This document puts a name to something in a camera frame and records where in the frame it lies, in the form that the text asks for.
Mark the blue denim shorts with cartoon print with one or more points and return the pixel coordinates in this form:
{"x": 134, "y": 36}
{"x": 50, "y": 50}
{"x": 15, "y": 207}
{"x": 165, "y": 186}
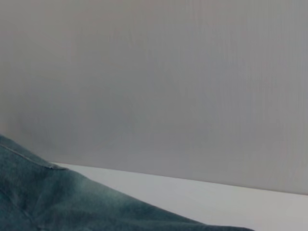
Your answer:
{"x": 60, "y": 199}

